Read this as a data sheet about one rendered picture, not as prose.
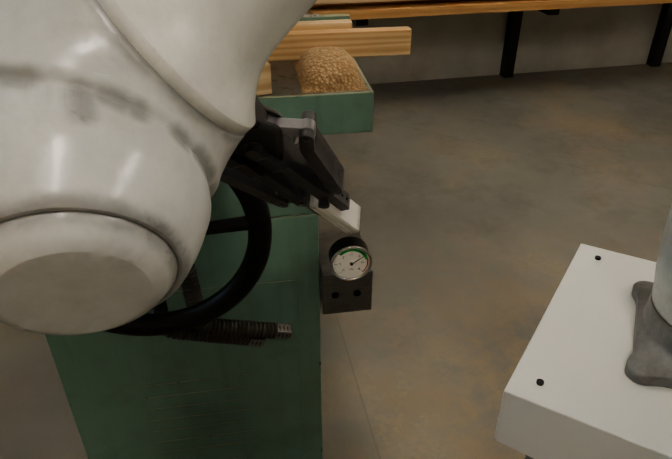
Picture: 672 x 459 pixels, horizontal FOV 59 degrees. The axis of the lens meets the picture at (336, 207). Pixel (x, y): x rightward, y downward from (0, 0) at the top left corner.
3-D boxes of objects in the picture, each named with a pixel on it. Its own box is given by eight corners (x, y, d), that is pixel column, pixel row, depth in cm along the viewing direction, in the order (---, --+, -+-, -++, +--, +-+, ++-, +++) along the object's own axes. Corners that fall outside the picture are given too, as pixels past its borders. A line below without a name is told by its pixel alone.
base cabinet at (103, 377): (106, 528, 120) (4, 241, 83) (142, 330, 169) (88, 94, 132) (325, 496, 126) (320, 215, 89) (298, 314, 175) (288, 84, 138)
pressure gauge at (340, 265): (330, 292, 89) (330, 248, 85) (327, 277, 92) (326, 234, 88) (371, 288, 90) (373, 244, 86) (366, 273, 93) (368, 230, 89)
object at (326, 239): (323, 316, 95) (322, 277, 91) (314, 269, 105) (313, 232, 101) (374, 311, 96) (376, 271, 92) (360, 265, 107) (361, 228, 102)
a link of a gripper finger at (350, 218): (317, 178, 57) (323, 176, 57) (355, 207, 62) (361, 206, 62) (314, 206, 56) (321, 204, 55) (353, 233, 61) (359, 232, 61)
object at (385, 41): (53, 71, 88) (47, 44, 86) (57, 67, 89) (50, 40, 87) (410, 54, 95) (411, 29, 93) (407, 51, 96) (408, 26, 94)
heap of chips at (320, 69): (302, 93, 80) (301, 66, 78) (293, 61, 92) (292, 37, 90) (367, 90, 81) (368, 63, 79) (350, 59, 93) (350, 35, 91)
